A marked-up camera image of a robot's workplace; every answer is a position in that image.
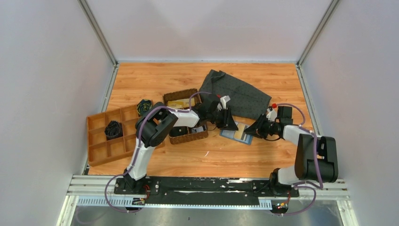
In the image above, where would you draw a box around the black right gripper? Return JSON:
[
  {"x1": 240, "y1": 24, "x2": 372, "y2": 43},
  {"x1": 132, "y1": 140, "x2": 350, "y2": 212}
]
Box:
[{"x1": 244, "y1": 114, "x2": 280, "y2": 140}]

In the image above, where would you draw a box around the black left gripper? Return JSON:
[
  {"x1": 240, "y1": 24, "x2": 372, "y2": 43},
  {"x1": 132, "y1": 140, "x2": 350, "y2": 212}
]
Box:
[{"x1": 207, "y1": 107, "x2": 239, "y2": 131}]

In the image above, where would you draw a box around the teal leather card holder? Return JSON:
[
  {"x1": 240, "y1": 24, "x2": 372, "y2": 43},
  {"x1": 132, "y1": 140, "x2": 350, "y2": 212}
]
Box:
[{"x1": 220, "y1": 122, "x2": 253, "y2": 145}]

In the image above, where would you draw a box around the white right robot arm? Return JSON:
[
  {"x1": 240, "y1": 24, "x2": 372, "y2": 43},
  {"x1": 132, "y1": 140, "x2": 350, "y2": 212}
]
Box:
[{"x1": 244, "y1": 103, "x2": 339, "y2": 197}]

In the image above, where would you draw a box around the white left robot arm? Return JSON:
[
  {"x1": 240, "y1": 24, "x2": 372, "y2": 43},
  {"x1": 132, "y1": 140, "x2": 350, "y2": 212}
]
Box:
[{"x1": 123, "y1": 93, "x2": 238, "y2": 194}]

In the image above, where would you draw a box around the dark grey dotted cloth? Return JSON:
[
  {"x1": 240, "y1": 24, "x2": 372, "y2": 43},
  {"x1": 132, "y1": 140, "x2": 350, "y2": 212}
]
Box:
[{"x1": 199, "y1": 70, "x2": 271, "y2": 120}]

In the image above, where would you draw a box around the woven wicker basket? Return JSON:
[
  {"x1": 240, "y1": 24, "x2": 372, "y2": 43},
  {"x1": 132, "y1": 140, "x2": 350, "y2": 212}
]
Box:
[{"x1": 163, "y1": 88, "x2": 208, "y2": 145}]

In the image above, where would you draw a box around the black rolled tie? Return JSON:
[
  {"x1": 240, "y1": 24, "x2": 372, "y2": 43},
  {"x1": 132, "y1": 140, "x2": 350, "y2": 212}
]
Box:
[{"x1": 104, "y1": 121, "x2": 123, "y2": 140}]

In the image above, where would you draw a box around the wooden compartment tray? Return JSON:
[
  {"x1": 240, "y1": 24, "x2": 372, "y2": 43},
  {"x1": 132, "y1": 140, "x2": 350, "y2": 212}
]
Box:
[{"x1": 86, "y1": 100, "x2": 152, "y2": 167}]

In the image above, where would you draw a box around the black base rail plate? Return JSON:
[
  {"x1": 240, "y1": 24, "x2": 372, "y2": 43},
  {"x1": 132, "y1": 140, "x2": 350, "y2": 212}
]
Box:
[{"x1": 113, "y1": 177, "x2": 299, "y2": 206}]

